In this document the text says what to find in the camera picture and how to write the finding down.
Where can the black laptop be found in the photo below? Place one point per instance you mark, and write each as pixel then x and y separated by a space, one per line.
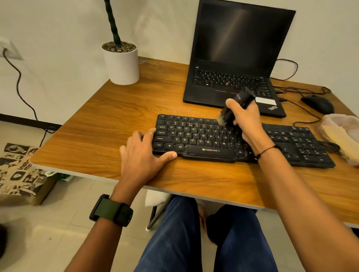
pixel 238 33

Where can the black cleaning brush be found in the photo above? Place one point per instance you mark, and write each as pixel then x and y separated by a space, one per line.
pixel 244 96

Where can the person's left hand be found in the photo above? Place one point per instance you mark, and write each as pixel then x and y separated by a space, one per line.
pixel 138 165

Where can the clear plastic box red latches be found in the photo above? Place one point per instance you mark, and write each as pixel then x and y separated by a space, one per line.
pixel 343 119

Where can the white plant pot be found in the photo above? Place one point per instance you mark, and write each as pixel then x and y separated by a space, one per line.
pixel 122 67

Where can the white seat chair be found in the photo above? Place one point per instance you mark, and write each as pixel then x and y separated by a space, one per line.
pixel 155 199

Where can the white wall socket panel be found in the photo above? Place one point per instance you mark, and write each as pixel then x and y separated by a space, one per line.
pixel 9 50

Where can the person's left forearm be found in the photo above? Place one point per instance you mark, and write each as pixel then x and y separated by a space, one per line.
pixel 95 246

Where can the person's bare foot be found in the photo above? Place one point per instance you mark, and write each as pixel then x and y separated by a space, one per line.
pixel 203 218

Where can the person's blue jeans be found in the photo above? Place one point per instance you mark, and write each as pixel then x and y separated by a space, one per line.
pixel 174 241

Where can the printed brown paper bag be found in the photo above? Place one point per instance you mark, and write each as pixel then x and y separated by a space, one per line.
pixel 22 173

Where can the black computer mouse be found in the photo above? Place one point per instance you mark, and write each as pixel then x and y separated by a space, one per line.
pixel 318 104

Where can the black keyboard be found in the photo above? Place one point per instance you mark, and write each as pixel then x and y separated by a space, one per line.
pixel 190 134

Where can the yellow cloth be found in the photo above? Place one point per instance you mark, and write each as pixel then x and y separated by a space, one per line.
pixel 340 137

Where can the person's right forearm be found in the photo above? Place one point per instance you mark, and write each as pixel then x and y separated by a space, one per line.
pixel 308 210

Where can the person's right hand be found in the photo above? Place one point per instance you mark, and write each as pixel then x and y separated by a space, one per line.
pixel 249 120

